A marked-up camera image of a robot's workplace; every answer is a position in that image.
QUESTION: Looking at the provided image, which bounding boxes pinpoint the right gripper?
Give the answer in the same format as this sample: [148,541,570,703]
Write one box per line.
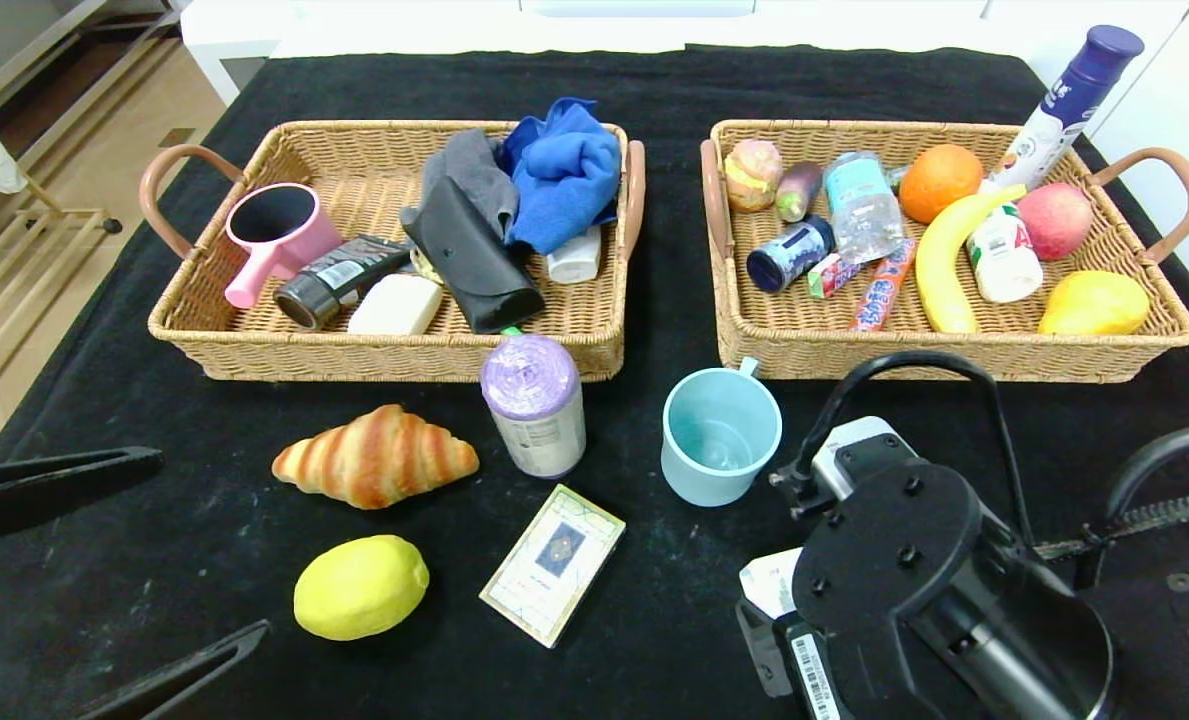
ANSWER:
[734,598,856,720]

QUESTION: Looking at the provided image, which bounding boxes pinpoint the small white box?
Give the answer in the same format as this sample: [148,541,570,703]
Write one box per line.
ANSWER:
[739,547,805,621]

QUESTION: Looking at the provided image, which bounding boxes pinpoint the purple garbage bag roll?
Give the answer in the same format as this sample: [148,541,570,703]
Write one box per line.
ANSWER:
[480,333,587,479]

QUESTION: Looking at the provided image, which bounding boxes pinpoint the clear water bottle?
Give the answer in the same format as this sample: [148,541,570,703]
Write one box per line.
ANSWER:
[822,151,905,266]

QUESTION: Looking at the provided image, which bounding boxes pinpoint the black table cloth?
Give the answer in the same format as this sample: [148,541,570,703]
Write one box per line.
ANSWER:
[0,45,1189,720]

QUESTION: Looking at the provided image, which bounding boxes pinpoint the teal plastic cup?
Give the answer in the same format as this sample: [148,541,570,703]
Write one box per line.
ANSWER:
[660,358,783,508]

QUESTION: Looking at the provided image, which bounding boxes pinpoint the playing card box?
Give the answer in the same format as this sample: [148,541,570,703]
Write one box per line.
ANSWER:
[479,484,627,649]

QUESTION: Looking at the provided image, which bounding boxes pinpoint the orange candy roll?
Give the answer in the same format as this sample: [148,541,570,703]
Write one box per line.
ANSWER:
[849,237,917,333]

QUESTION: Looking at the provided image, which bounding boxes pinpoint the red white candy pack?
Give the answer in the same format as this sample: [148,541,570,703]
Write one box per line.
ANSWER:
[807,252,860,299]

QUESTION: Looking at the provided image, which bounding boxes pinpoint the blue can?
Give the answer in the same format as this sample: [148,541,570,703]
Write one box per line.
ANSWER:
[746,215,837,294]

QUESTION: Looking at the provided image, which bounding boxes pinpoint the yellow lemon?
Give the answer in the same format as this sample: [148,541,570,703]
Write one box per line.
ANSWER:
[293,534,431,641]

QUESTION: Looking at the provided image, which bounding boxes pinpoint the yellow banana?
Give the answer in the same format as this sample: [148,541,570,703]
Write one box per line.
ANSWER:
[914,185,1027,335]

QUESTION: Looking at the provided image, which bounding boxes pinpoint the croissant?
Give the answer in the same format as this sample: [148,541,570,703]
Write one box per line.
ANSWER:
[272,404,480,511]

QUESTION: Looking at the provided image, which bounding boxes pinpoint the white yogurt bottle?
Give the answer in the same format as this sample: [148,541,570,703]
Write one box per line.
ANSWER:
[966,204,1043,304]

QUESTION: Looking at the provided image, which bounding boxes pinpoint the purple eggplant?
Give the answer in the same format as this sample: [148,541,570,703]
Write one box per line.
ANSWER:
[775,160,827,223]

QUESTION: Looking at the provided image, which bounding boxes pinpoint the toy burger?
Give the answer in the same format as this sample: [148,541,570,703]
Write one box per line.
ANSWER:
[724,139,785,213]

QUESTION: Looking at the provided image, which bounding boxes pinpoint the yellow mango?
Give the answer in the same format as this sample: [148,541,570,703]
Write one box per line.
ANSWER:
[1037,270,1150,336]

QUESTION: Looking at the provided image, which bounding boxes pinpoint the black glasses case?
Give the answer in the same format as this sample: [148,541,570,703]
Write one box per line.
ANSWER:
[400,176,547,336]

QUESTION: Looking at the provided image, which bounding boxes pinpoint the orange fruit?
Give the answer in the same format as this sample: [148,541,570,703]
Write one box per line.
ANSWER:
[898,144,983,225]

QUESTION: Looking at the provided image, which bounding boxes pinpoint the white soap bar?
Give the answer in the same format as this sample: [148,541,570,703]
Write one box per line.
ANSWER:
[346,273,445,337]

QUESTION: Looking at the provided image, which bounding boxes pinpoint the blue cloth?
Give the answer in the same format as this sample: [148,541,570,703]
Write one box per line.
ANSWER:
[502,97,623,257]

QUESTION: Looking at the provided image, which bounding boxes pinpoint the red peach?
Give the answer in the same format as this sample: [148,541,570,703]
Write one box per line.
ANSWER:
[1016,182,1093,262]

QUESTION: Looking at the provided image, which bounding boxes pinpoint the grey cloth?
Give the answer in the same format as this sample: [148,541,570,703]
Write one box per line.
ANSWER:
[400,129,521,239]

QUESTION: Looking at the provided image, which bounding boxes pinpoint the black cosmetic tube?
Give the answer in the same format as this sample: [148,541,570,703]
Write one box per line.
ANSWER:
[274,236,415,332]

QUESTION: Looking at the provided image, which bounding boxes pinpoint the white spray bottle purple cap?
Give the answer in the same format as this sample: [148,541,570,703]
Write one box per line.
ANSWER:
[984,25,1145,195]

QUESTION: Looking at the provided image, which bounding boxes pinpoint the pink mug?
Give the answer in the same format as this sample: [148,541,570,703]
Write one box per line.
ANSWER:
[224,182,345,311]

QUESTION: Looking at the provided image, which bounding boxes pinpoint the beige wheeled rack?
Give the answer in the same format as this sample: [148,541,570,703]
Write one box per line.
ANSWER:
[0,178,127,417]

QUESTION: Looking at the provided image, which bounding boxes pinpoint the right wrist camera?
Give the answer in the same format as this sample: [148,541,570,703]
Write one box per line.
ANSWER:
[769,417,920,521]

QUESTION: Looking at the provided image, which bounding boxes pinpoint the wicker basket brown handles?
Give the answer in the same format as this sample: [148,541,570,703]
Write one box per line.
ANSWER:
[139,120,647,385]
[699,119,1189,385]

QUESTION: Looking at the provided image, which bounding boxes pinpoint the black camera cable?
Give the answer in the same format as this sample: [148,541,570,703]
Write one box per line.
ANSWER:
[799,350,1040,549]

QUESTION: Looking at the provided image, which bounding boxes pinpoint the black braided cable white tag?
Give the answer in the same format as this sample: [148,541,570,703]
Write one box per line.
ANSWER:
[1034,423,1189,591]

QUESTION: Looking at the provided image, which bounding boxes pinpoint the beige shelf frame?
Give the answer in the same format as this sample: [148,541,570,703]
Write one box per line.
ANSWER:
[0,0,187,126]

